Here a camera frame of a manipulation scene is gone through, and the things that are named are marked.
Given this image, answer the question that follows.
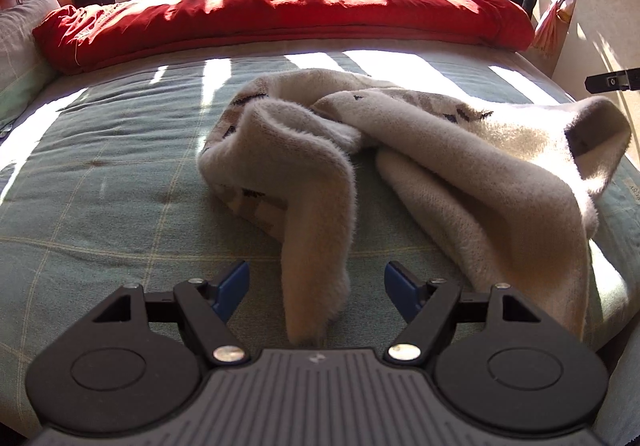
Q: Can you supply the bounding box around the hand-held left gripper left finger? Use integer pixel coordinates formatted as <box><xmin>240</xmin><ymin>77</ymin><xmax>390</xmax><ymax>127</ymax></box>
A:
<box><xmin>92</xmin><ymin>260</ymin><xmax>251</xmax><ymax>368</ymax></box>

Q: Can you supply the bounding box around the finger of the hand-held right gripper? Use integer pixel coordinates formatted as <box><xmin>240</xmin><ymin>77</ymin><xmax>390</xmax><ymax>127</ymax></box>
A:
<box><xmin>586</xmin><ymin>68</ymin><xmax>640</xmax><ymax>94</ymax></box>

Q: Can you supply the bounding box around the grey plaid pillow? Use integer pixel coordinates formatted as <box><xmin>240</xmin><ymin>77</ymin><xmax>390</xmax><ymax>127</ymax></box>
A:
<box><xmin>0</xmin><ymin>0</ymin><xmax>63</xmax><ymax>131</ymax></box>

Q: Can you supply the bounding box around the red duvet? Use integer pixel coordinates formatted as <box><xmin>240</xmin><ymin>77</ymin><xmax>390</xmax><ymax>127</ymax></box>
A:
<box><xmin>32</xmin><ymin>0</ymin><xmax>536</xmax><ymax>75</ymax></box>

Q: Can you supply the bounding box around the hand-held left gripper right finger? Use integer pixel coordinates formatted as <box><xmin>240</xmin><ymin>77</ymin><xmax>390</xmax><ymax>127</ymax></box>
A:
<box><xmin>384</xmin><ymin>260</ymin><xmax>543</xmax><ymax>368</ymax></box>

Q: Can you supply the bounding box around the cream knitted sweater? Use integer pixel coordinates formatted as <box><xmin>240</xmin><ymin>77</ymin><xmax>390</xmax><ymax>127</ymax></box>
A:
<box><xmin>197</xmin><ymin>68</ymin><xmax>633</xmax><ymax>344</ymax></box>

